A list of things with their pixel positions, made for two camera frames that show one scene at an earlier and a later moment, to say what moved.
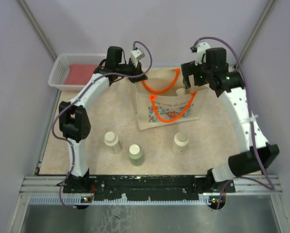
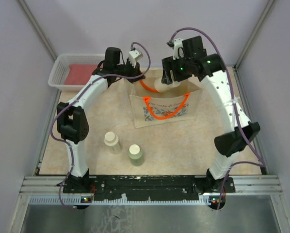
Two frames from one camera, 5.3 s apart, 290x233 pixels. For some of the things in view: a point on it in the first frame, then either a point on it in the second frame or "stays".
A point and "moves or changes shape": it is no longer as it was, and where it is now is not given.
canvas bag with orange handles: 163,100 moves or changes shape
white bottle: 111,139 stays
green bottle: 136,155 stays
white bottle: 181,140 -> 161,87
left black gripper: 136,71 stays
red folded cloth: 79,74 stays
